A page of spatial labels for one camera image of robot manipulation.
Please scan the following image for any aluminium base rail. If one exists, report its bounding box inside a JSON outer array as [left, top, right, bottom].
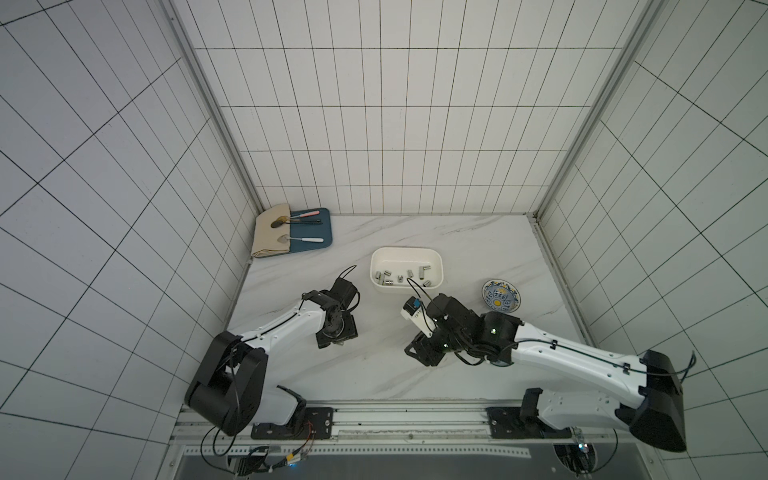
[[164, 400, 640, 468]]

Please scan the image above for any pink handled spoon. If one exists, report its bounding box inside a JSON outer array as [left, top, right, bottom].
[[290, 210, 321, 219]]

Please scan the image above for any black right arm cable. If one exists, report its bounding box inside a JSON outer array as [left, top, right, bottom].
[[515, 338, 698, 379]]

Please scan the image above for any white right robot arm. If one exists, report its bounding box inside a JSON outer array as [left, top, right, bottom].
[[401, 294, 687, 453]]

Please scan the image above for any black handled spoon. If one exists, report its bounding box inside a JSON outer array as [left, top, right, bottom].
[[270, 216, 323, 229]]

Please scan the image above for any beige folded cloth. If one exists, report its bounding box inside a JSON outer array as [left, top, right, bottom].
[[251, 203, 290, 258]]

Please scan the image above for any black left base cable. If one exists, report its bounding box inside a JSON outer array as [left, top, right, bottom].
[[199, 419, 271, 475]]

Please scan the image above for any blue yellow patterned bowl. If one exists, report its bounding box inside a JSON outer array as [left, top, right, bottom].
[[481, 279, 521, 313]]

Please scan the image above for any white handled spoon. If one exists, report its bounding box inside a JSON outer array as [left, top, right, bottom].
[[278, 235, 325, 244]]

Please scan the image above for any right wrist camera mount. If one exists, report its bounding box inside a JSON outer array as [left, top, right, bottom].
[[401, 296, 435, 338]]

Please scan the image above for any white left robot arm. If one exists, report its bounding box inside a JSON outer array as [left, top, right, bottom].
[[184, 277, 360, 439]]

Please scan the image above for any white plastic storage box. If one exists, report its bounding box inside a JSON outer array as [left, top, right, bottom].
[[369, 247, 445, 293]]

